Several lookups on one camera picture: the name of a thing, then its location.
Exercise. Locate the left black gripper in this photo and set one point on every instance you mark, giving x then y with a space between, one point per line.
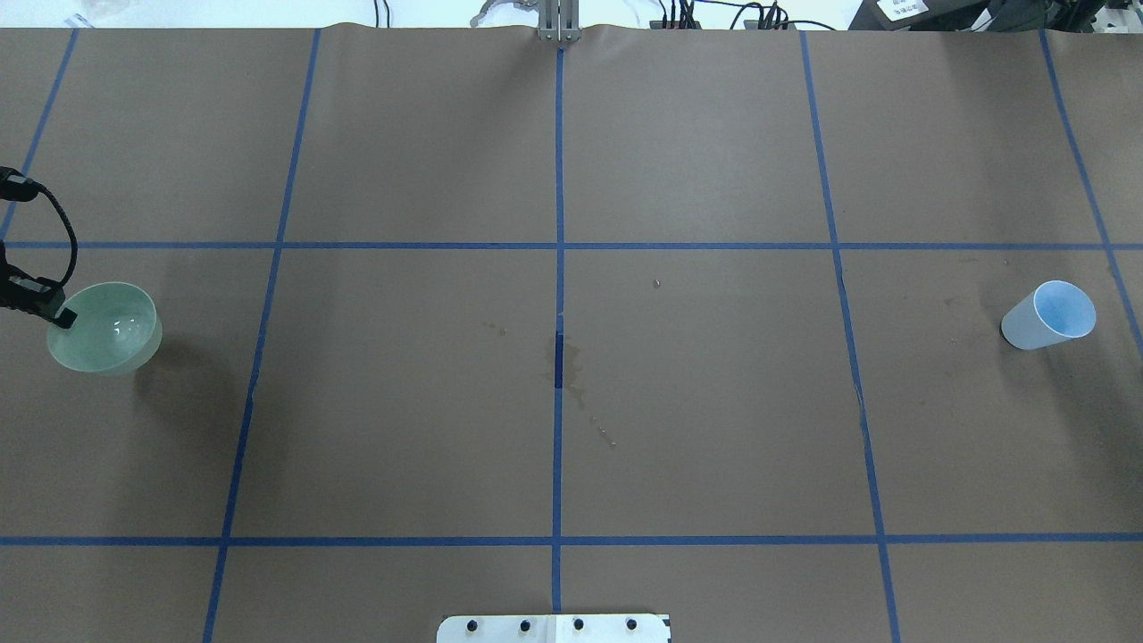
27 294

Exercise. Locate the mint green bowl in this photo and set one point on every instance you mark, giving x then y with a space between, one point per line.
115 329

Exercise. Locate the light blue plastic cup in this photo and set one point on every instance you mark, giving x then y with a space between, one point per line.
1056 311

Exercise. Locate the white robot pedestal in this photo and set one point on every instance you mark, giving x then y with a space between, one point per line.
556 628

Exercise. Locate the aluminium frame post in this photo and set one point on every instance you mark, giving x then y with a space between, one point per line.
558 20

